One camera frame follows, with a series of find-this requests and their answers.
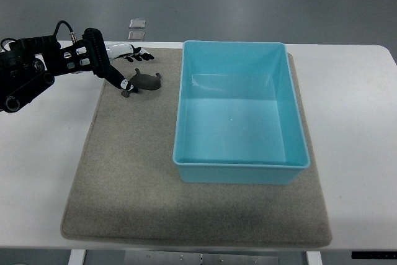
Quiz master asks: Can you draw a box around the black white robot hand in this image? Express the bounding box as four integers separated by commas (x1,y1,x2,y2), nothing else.
83,28,154,92

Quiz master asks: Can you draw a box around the brown hippo toy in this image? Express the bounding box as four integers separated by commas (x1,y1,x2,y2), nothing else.
121,68,161,97

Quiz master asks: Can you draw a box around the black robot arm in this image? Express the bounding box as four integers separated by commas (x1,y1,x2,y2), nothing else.
1,20,94,113

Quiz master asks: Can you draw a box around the blue plastic box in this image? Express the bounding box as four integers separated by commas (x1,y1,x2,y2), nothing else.
173,40,311,184

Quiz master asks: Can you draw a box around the lower metal floor plate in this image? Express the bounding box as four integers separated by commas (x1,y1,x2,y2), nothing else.
128,30,145,41

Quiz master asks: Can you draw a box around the beige felt mat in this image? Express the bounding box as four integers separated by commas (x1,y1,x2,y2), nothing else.
61,48,332,248

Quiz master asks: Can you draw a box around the black table control panel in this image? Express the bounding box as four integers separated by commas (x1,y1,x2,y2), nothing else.
351,251,397,260

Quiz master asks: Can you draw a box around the metal table frame bar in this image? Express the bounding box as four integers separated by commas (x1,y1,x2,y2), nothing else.
123,251,280,265

